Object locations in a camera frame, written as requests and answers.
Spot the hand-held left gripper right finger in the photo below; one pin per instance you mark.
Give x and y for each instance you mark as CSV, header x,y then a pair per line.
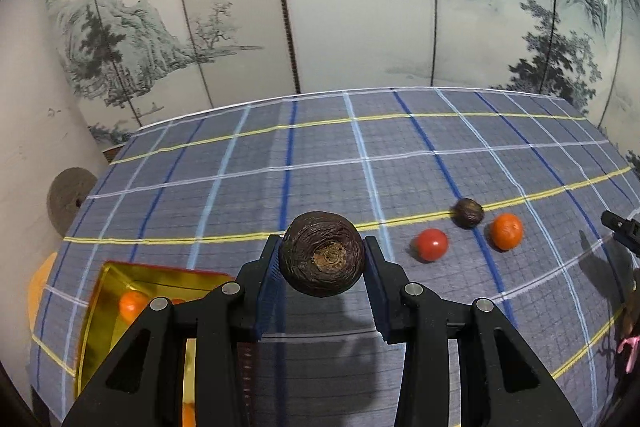
x,y
380,297

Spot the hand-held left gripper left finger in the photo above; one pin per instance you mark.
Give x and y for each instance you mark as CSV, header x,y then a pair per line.
x,y
266,292

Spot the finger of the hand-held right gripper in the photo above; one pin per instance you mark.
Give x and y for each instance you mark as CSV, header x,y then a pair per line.
x,y
627,232

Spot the dark brown passion fruit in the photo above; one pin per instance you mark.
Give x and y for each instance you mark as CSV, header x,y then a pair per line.
x,y
468,213
320,254

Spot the gold metal tin box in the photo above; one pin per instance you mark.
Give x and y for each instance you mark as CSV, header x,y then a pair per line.
x,y
100,337

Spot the red tomato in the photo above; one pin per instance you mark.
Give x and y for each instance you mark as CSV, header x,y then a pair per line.
x,y
431,245

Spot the pink ribbon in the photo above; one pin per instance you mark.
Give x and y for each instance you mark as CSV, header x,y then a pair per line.
x,y
627,346

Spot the orange mandarin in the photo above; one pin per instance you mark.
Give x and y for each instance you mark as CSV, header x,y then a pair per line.
x,y
189,416
506,232
132,306

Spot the blue plaid tablecloth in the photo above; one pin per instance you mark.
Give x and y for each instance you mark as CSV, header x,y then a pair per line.
x,y
325,167

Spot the round brown disc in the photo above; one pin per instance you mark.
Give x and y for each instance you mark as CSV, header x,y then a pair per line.
x,y
67,202

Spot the orange round cushion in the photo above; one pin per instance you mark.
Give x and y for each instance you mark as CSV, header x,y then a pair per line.
x,y
40,287

